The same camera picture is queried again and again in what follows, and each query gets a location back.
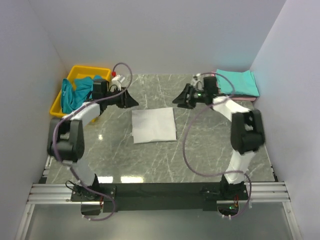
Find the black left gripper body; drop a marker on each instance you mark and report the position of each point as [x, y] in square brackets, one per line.
[118, 100]

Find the pink folded t shirt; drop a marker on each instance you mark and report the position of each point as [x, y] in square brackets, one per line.
[243, 98]

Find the teal crumpled t shirt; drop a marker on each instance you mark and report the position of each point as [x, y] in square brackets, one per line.
[71, 99]

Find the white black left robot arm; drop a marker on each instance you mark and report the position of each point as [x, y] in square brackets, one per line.
[66, 135]

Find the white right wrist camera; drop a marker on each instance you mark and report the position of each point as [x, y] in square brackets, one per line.
[197, 82]

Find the white t shirt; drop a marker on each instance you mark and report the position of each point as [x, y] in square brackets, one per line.
[153, 125]

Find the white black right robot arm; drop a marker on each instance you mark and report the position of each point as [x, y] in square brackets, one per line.
[247, 131]

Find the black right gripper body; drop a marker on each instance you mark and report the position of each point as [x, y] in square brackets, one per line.
[198, 97]

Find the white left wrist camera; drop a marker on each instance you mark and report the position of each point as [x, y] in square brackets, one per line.
[116, 82]

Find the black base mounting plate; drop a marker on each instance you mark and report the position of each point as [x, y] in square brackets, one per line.
[158, 196]

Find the turquoise folded t shirt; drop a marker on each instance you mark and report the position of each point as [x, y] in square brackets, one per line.
[243, 82]

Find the aluminium rail frame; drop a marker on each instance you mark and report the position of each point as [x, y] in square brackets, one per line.
[50, 215]

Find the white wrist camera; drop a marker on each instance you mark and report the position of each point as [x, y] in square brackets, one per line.
[116, 82]
[197, 82]

